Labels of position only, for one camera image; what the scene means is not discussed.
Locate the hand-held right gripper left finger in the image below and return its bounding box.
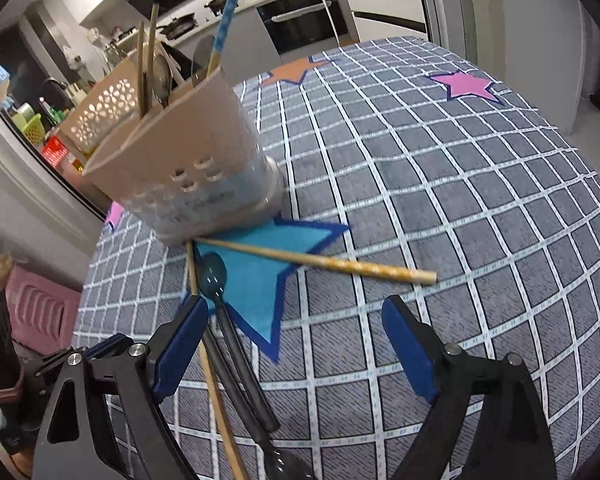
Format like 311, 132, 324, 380
32, 296, 210, 480

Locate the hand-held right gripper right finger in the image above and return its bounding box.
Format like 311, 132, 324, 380
381, 295, 558, 480

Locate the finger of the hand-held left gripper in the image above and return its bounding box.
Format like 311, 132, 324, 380
85, 334, 136, 361
24, 346, 83, 391

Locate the translucent grey black-handled spoon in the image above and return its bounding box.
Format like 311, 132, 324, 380
201, 327, 317, 480
191, 34, 217, 87
199, 251, 282, 433
151, 54, 175, 109

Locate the plain wooden chopstick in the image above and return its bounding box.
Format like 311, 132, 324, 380
186, 240, 251, 480
146, 4, 160, 106

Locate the yellow patterned chopstick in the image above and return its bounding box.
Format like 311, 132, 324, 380
194, 236, 438, 285

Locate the beige plastic utensil holder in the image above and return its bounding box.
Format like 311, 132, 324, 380
81, 60, 285, 247

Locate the dark brown chopstick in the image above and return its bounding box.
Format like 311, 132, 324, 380
136, 21, 148, 118

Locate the blue patterned chopstick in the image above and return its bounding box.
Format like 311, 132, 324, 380
207, 0, 249, 78

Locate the pink plastic stool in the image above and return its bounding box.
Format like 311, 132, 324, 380
2, 265, 83, 356

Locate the blue star patch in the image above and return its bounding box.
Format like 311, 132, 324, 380
182, 217, 353, 363

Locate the pink star patch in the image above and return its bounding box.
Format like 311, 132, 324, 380
426, 69, 503, 107
102, 201, 127, 232

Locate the grey checked tablecloth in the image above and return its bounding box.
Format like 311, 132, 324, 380
75, 35, 600, 480

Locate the red plastic basket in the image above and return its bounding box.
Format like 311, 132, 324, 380
42, 137, 71, 166

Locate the green plastic basket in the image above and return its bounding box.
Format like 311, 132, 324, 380
12, 112, 46, 146

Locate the beige flower-pattern trolley rack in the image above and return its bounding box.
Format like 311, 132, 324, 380
55, 55, 186, 158

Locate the kitchen faucet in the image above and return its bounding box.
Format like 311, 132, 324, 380
42, 77, 73, 106

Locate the orange star patch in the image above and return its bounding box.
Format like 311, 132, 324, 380
259, 56, 333, 87

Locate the white spice rack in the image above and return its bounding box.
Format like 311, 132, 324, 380
87, 25, 131, 56

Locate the black wok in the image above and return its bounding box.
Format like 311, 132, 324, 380
157, 15, 198, 38

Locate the white refrigerator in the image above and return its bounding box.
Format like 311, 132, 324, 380
337, 0, 431, 43

